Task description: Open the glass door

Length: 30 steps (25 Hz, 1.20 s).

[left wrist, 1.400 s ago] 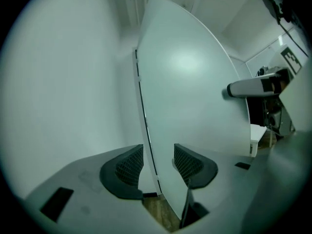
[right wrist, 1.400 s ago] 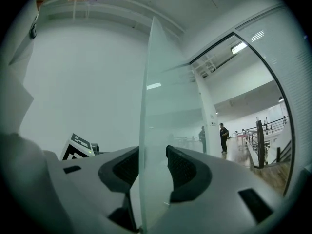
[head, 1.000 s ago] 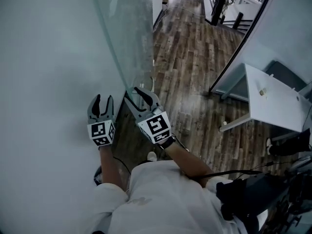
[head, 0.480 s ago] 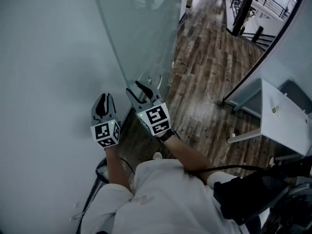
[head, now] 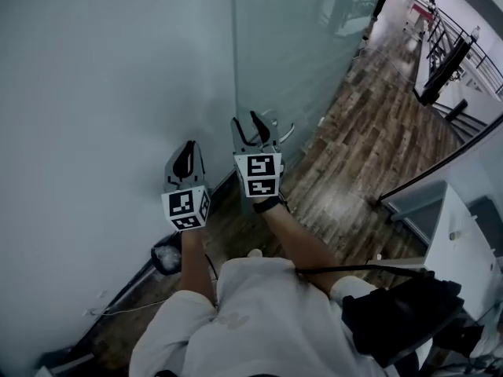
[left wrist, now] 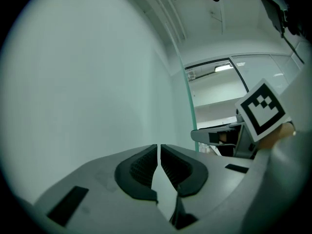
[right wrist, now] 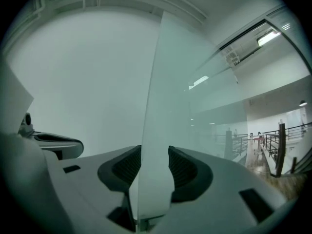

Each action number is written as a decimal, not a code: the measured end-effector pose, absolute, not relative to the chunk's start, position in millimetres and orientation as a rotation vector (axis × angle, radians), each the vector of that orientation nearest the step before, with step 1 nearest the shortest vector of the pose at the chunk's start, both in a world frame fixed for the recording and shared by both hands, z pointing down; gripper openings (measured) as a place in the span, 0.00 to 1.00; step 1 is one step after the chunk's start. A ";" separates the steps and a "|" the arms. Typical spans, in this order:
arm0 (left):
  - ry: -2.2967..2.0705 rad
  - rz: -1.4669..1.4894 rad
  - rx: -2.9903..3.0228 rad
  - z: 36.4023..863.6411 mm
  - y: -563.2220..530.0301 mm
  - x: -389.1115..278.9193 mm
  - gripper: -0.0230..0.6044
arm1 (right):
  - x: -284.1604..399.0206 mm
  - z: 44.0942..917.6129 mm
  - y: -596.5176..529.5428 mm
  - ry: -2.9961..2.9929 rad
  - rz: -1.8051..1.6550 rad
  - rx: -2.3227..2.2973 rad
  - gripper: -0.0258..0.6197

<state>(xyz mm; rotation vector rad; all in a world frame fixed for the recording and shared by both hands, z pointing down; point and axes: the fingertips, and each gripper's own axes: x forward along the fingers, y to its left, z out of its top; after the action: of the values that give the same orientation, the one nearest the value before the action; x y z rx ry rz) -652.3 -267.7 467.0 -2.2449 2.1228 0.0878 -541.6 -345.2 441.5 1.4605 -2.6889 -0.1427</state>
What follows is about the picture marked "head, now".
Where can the person's right forearm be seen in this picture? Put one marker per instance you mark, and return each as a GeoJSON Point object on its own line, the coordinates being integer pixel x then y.
{"type": "Point", "coordinates": [302, 249]}

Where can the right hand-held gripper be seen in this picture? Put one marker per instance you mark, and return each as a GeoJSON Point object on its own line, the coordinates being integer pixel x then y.
{"type": "Point", "coordinates": [259, 175]}

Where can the black waist bag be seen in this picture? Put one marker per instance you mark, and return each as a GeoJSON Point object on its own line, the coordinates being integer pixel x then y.
{"type": "Point", "coordinates": [401, 316]}

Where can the black wristwatch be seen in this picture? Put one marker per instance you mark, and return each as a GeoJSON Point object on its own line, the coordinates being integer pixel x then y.
{"type": "Point", "coordinates": [269, 204]}

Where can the black trash bin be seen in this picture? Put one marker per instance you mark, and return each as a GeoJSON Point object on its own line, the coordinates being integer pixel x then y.
{"type": "Point", "coordinates": [167, 259]}

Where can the person's left white shoe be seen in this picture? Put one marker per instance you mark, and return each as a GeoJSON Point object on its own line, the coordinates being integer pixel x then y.
{"type": "Point", "coordinates": [255, 253]}

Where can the white desk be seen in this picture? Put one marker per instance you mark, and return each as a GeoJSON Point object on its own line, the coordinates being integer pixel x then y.
{"type": "Point", "coordinates": [460, 257]}

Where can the black floor stand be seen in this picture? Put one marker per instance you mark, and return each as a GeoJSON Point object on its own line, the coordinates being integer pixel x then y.
{"type": "Point", "coordinates": [444, 73]}

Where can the black metal railing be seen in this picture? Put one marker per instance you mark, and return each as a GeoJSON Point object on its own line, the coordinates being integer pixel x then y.
{"type": "Point", "coordinates": [483, 53]}

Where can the red table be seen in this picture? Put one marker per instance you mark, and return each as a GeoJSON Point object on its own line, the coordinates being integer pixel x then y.
{"type": "Point", "coordinates": [426, 12]}

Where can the frosted glass door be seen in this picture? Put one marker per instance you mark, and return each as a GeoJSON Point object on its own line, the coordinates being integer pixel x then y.
{"type": "Point", "coordinates": [291, 53]}

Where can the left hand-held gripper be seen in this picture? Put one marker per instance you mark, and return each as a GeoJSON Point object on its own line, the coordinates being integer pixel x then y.
{"type": "Point", "coordinates": [184, 206]}

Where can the person's left forearm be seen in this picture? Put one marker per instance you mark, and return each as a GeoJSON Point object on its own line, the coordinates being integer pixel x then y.
{"type": "Point", "coordinates": [196, 265]}

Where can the person's white shirt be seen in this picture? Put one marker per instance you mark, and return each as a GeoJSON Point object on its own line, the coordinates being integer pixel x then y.
{"type": "Point", "coordinates": [255, 328]}

